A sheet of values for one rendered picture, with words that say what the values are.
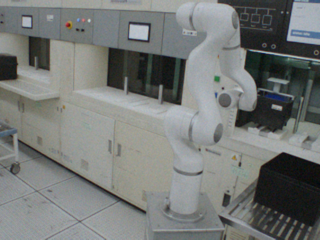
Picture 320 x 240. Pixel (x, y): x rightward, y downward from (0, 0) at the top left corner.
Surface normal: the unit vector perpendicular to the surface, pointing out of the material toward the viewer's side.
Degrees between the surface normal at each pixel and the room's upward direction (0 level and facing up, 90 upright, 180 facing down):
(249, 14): 90
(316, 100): 90
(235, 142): 90
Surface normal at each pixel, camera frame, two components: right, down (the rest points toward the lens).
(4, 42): 0.79, 0.25
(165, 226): 0.09, -0.95
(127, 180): -0.61, 0.18
